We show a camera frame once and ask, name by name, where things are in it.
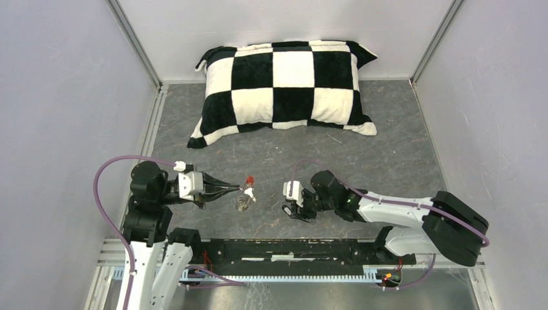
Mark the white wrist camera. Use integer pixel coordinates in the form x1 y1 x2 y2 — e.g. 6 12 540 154
282 181 304 207
173 161 204 201

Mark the white slotted cable duct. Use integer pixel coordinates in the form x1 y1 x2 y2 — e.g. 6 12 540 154
112 267 382 284

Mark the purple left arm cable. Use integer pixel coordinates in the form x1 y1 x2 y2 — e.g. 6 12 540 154
93 154 245 310

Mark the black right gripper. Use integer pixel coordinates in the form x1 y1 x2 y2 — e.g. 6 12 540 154
290 189 336 223

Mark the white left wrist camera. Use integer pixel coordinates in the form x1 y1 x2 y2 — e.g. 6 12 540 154
173 161 204 201

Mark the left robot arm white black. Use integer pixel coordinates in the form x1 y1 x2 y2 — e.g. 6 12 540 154
117 161 240 309

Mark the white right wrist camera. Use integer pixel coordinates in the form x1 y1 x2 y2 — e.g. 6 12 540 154
282 181 304 207

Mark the black white checkered pillow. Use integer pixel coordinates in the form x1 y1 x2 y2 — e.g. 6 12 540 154
187 40 377 149

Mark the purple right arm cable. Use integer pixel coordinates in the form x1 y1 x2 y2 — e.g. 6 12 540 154
290 159 490 291

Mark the metal key organizer red handle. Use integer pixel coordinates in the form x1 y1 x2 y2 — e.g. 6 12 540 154
235 176 257 212

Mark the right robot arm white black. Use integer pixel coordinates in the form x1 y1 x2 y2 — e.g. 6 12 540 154
282 170 489 267

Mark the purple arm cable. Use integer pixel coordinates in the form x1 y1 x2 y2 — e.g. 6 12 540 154
290 159 490 291
93 154 245 310

